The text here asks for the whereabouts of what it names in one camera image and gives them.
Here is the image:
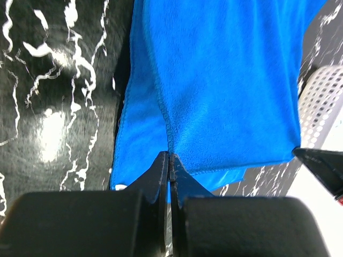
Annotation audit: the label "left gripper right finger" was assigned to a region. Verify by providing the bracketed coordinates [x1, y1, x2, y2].
[169, 154, 214, 256]

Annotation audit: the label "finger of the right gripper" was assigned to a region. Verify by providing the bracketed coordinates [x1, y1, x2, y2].
[292, 147, 342, 206]

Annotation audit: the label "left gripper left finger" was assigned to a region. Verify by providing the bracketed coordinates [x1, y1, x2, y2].
[127, 152, 169, 256]

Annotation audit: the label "blue towel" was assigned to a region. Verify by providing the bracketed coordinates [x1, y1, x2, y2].
[110, 1, 324, 191]

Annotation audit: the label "white perforated basket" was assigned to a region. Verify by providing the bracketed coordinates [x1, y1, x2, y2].
[299, 65, 342, 148]

